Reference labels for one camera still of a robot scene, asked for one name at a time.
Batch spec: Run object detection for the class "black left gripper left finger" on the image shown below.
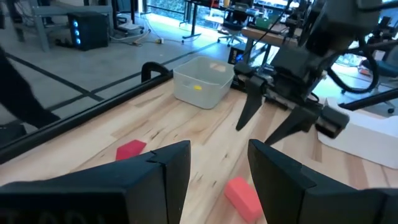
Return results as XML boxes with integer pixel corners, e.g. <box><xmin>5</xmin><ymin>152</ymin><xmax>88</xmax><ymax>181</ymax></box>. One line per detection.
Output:
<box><xmin>0</xmin><ymin>139</ymin><xmax>192</xmax><ymax>224</ymax></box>

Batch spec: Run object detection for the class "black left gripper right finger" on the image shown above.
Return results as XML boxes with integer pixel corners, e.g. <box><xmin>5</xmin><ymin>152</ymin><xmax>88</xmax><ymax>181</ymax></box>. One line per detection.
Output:
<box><xmin>248</xmin><ymin>139</ymin><xmax>398</xmax><ymax>224</ymax></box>

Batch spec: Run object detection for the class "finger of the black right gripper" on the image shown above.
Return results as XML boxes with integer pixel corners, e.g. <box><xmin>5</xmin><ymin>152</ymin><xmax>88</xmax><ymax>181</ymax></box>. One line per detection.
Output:
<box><xmin>264</xmin><ymin>105</ymin><xmax>321</xmax><ymax>146</ymax></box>
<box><xmin>235</xmin><ymin>77</ymin><xmax>267</xmax><ymax>131</ymax></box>

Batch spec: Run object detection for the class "red wedge block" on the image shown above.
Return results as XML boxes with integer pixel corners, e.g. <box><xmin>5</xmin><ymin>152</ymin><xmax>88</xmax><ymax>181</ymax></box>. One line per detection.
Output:
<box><xmin>115</xmin><ymin>139</ymin><xmax>147</xmax><ymax>161</ymax></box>

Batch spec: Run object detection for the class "orange rectangular block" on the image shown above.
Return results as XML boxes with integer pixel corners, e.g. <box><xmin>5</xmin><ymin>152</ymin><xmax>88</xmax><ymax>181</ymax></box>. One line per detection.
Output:
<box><xmin>224</xmin><ymin>177</ymin><xmax>264</xmax><ymax>223</ymax></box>

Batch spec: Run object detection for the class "wooden desk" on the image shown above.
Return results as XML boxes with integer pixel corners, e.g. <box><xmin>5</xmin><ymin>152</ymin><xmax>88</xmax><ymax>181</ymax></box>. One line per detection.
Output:
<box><xmin>241</xmin><ymin>26</ymin><xmax>301</xmax><ymax>65</ymax></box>

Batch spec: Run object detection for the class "black box with blue light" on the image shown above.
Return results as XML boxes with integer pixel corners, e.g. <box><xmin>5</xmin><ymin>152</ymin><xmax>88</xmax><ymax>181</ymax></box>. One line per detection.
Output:
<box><xmin>228</xmin><ymin>46</ymin><xmax>246</xmax><ymax>65</ymax></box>

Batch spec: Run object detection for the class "grey plastic bin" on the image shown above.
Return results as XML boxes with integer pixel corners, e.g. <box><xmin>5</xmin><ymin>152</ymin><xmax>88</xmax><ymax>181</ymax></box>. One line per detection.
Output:
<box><xmin>173</xmin><ymin>55</ymin><xmax>236</xmax><ymax>110</ymax></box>

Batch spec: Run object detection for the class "white plastic bin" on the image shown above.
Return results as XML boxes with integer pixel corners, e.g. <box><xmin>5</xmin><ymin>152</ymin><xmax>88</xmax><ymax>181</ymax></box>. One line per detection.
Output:
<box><xmin>317</xmin><ymin>96</ymin><xmax>398</xmax><ymax>170</ymax></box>

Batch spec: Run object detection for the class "black office chair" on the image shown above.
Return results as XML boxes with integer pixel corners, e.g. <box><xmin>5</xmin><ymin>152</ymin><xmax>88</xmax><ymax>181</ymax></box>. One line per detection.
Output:
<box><xmin>216</xmin><ymin>2</ymin><xmax>249</xmax><ymax>47</ymax></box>

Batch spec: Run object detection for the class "black table leg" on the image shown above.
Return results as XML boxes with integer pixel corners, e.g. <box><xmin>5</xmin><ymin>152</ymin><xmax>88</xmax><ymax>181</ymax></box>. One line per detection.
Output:
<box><xmin>182</xmin><ymin>0</ymin><xmax>203</xmax><ymax>40</ymax></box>

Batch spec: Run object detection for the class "black arched clamp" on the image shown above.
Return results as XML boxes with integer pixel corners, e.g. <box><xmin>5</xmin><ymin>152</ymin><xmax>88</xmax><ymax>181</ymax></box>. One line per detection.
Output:
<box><xmin>141</xmin><ymin>61</ymin><xmax>171</xmax><ymax>83</ymax></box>

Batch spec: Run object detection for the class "black computer with blue lights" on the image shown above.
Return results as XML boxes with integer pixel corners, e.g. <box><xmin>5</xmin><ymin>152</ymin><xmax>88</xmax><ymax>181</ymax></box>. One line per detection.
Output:
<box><xmin>67</xmin><ymin>11</ymin><xmax>110</xmax><ymax>52</ymax></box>

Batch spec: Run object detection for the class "grey metal table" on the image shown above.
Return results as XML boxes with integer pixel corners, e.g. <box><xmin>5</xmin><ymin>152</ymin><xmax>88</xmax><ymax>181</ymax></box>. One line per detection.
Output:
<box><xmin>30</xmin><ymin>0</ymin><xmax>114</xmax><ymax>53</ymax></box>

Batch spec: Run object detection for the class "thick black cable loop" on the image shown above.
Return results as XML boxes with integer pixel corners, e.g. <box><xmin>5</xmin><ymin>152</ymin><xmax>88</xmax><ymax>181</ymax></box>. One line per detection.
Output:
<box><xmin>326</xmin><ymin>37</ymin><xmax>381</xmax><ymax>95</ymax></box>

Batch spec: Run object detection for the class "black aluminium table frame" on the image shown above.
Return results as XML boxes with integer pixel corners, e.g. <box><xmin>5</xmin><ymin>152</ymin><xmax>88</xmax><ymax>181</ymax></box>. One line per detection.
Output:
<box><xmin>0</xmin><ymin>70</ymin><xmax>398</xmax><ymax>164</ymax></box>

